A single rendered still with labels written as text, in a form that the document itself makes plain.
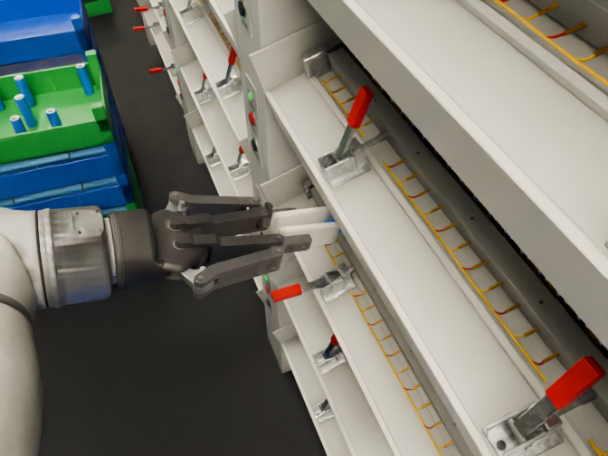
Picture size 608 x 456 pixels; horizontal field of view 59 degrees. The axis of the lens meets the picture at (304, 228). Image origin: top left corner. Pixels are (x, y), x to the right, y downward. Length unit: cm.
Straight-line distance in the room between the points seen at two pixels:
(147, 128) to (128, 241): 126
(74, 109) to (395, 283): 87
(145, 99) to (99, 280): 141
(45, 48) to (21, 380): 101
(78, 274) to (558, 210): 39
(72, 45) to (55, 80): 15
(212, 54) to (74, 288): 64
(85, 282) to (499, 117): 37
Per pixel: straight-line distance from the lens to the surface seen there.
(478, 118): 28
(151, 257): 51
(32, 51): 136
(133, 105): 187
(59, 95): 122
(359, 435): 77
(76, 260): 50
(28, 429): 41
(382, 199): 48
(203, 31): 112
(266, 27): 58
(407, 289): 43
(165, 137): 170
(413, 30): 33
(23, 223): 51
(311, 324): 84
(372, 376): 60
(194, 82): 133
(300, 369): 102
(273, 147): 67
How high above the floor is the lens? 104
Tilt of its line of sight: 49 degrees down
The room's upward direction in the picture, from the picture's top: straight up
